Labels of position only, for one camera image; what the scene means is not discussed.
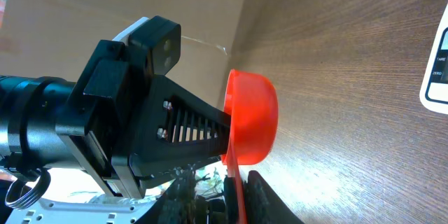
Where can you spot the grey metal base plate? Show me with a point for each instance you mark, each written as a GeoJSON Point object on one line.
{"type": "Point", "coordinates": [48, 211]}

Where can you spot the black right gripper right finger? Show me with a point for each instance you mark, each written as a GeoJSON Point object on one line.
{"type": "Point", "coordinates": [263, 205]}

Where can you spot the orange measuring scoop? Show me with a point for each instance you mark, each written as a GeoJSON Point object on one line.
{"type": "Point", "coordinates": [251, 101]}

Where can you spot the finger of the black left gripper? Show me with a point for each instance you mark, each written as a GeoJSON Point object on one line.
{"type": "Point", "coordinates": [180, 203]}
{"type": "Point", "coordinates": [174, 128]}

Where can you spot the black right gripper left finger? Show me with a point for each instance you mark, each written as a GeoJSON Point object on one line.
{"type": "Point", "coordinates": [229, 193]}

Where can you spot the white digital kitchen scale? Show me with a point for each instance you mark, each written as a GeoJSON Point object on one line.
{"type": "Point", "coordinates": [433, 92]}

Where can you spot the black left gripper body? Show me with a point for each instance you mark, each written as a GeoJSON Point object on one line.
{"type": "Point", "coordinates": [97, 119]}

